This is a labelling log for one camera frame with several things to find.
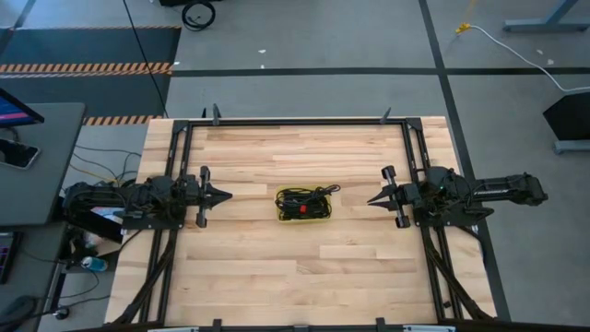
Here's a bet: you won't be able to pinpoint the black mat with hazard stripes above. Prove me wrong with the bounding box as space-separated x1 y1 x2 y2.
0 25 182 126

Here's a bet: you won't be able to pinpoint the black cable grey plugs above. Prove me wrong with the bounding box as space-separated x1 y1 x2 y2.
276 186 331 219

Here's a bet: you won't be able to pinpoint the yellow power cord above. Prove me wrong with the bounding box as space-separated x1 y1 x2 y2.
454 0 477 37

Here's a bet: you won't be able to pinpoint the grey metal desk leg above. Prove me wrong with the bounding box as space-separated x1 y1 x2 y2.
501 0 590 33

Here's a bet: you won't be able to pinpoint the black USB-C cable bundle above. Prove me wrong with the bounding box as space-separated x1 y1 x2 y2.
275 186 324 221
277 188 332 221

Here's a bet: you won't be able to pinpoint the black smartphone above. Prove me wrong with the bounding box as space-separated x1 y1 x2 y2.
0 136 41 171

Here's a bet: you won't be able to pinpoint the black metal table frame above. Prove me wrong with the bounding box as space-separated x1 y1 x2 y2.
110 108 513 332

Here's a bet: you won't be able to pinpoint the grey side desk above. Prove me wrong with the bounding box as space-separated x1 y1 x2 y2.
0 101 87 227

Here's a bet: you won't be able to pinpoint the white floor cable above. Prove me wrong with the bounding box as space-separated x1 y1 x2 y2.
467 25 590 93

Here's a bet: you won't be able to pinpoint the long thin black cable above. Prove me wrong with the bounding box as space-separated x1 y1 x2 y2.
122 0 168 117

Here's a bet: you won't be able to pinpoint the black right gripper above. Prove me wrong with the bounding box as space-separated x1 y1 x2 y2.
367 164 423 230

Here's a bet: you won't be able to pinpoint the blue capped water bottle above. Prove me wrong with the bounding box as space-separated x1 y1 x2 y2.
80 255 110 273

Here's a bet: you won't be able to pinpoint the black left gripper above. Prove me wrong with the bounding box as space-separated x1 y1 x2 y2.
183 165 233 230

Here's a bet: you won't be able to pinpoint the black box on grey stand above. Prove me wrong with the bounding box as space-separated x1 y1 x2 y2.
542 90 590 155

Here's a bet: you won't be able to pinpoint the coiled black floor cable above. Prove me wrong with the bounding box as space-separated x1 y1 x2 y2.
180 0 217 33

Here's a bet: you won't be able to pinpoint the translucent yellow plastic tray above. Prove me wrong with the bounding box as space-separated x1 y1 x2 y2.
275 184 333 224

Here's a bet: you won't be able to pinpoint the computer monitor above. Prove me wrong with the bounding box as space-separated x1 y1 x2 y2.
0 87 46 129

